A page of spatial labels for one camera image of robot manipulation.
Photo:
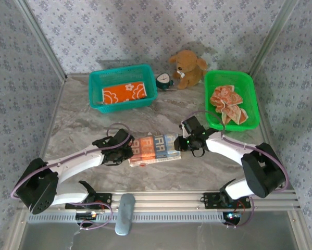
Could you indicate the blue orange letter towel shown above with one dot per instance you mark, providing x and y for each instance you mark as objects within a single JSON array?
[{"x": 155, "y": 149}]

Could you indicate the bright orange flower towel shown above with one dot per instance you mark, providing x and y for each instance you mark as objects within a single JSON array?
[{"x": 127, "y": 93}]

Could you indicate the pale orange rabbit towel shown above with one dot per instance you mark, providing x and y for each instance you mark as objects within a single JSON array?
[{"x": 228, "y": 101}]

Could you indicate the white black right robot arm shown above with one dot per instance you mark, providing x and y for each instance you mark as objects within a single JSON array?
[{"x": 228, "y": 148}]

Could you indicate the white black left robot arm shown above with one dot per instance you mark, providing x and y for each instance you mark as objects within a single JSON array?
[{"x": 75, "y": 164}]

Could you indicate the teal alarm clock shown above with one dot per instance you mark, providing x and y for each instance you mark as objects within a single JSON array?
[{"x": 163, "y": 80}]

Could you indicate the teal plastic basket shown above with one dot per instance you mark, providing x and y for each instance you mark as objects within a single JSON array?
[{"x": 124, "y": 74}]

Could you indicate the small circuit board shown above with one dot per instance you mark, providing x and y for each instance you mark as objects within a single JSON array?
[
  {"x": 86, "y": 215},
  {"x": 232, "y": 217}
]

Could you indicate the brown teddy bear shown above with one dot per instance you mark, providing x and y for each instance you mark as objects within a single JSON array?
[{"x": 188, "y": 70}]

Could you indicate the green plastic basket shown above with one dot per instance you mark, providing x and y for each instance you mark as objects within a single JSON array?
[{"x": 250, "y": 86}]

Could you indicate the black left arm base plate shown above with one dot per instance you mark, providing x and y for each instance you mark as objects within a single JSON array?
[{"x": 103, "y": 199}]

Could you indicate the aluminium front rail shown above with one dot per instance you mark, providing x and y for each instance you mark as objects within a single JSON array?
[{"x": 166, "y": 200}]

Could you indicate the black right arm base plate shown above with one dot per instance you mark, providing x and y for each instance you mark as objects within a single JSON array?
[{"x": 210, "y": 200}]

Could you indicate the aluminium corner post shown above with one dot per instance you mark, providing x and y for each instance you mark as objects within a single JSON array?
[
  {"x": 281, "y": 23},
  {"x": 32, "y": 23}
]

